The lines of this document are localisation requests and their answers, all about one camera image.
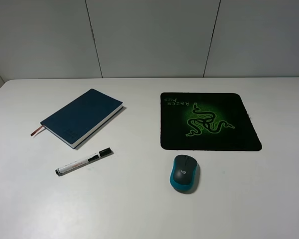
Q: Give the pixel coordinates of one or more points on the dark blue notebook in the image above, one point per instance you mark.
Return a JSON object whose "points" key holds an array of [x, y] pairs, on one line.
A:
{"points": [[76, 121]]}

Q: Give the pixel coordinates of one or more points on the white black marker pen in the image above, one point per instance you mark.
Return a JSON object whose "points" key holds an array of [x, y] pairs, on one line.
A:
{"points": [[82, 162]]}

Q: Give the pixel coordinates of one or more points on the black green mouse pad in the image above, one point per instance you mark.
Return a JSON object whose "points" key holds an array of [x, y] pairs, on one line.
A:
{"points": [[206, 121]]}

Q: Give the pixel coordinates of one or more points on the black teal wireless mouse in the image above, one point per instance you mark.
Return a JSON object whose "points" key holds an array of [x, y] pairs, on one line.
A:
{"points": [[185, 174]]}

